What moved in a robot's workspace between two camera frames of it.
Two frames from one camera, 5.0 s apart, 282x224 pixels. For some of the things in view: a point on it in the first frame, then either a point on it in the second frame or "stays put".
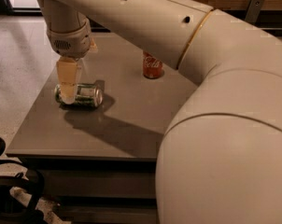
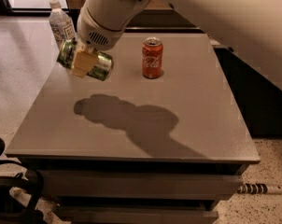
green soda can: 89,95 → 105,65
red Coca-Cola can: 152,68 stays put
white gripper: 70,44 → 95,33
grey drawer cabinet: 99,163 stays put
